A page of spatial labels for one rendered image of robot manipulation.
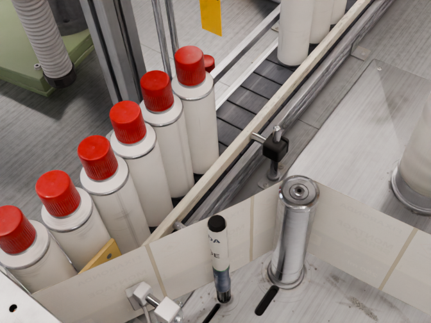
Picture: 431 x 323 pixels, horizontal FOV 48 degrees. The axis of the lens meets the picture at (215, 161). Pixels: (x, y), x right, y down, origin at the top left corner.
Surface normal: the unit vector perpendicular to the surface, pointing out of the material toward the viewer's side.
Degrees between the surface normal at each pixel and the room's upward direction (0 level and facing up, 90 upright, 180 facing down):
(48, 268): 90
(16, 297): 0
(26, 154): 0
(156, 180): 90
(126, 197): 90
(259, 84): 0
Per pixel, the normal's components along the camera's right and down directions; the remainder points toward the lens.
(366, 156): -0.05, -0.59
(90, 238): 0.68, 0.58
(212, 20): -0.59, 0.67
